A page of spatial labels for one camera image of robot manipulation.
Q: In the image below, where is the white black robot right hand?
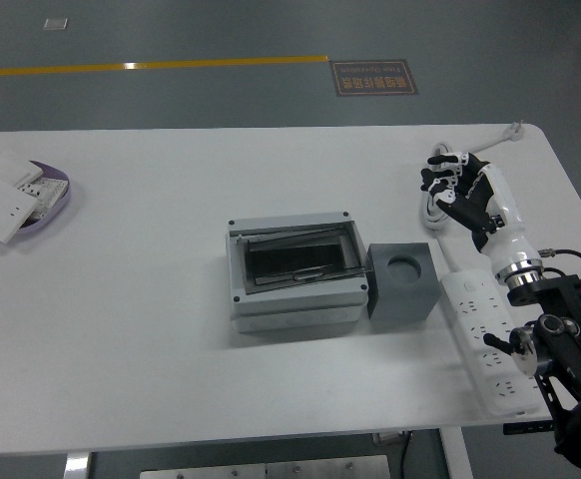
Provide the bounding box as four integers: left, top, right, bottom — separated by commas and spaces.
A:
419, 151, 542, 274

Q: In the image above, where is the grey junction box with lid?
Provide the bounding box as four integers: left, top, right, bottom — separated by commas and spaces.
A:
227, 210, 370, 334

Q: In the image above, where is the grey cube with round hole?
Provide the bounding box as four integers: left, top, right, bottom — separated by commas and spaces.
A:
364, 242, 442, 331

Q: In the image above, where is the black table control panel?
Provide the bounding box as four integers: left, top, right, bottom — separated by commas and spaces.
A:
502, 421, 554, 436

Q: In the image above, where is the white table leg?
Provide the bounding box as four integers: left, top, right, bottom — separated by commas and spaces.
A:
62, 452, 92, 479
437, 427, 474, 479

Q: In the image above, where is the purple tray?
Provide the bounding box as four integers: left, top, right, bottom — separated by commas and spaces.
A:
0, 159, 75, 244

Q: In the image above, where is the printed socket panel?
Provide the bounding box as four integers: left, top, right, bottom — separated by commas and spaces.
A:
15, 177, 71, 221

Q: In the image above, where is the black cable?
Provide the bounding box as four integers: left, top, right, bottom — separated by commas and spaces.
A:
398, 431, 415, 479

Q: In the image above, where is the metal base plate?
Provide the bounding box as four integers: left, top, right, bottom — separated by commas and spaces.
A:
139, 454, 391, 479

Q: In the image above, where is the white wall switch plate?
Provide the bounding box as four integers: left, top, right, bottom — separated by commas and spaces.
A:
0, 149, 45, 190

